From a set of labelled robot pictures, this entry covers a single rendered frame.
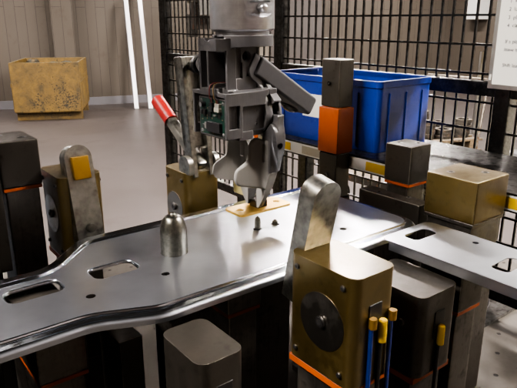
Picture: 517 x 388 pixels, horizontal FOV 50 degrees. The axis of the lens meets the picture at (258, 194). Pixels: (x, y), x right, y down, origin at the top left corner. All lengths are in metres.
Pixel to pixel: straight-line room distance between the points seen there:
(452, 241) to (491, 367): 0.38
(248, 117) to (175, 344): 0.28
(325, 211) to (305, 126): 0.62
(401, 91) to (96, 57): 8.25
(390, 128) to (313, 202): 0.56
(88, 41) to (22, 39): 0.93
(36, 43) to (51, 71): 1.37
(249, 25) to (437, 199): 0.37
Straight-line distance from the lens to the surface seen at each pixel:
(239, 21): 0.64
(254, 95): 0.65
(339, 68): 0.99
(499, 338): 1.16
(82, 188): 0.77
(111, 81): 9.23
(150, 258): 0.67
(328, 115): 1.02
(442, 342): 0.68
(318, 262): 0.54
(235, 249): 0.68
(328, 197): 0.55
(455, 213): 0.82
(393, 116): 1.08
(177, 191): 0.85
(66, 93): 7.82
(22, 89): 7.90
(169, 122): 0.88
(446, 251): 0.71
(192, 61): 0.80
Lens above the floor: 1.26
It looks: 17 degrees down
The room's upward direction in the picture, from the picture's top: straight up
